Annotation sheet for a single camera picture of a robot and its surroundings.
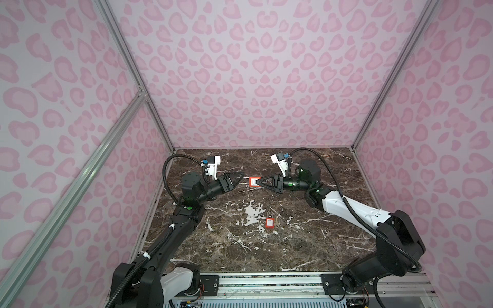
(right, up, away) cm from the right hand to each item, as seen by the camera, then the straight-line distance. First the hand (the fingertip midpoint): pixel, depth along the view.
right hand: (260, 182), depth 71 cm
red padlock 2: (+5, -20, +17) cm, 27 cm away
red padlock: (-3, 0, +1) cm, 3 cm away
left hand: (-6, +3, 0) cm, 7 cm away
